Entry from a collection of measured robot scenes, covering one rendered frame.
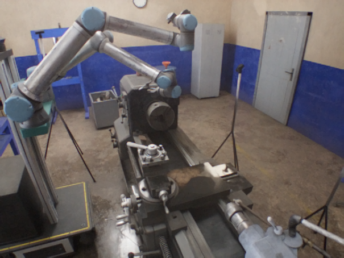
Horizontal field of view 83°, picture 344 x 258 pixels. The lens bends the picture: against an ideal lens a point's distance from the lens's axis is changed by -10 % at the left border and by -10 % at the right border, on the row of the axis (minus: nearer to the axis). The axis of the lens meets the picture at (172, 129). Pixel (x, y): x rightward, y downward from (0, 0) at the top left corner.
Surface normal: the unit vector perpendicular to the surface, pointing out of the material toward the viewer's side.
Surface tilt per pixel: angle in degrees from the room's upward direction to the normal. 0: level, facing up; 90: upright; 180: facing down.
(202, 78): 90
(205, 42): 90
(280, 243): 0
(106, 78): 90
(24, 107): 93
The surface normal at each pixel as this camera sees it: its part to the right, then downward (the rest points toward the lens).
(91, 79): 0.34, 0.43
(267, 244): 0.00, -0.88
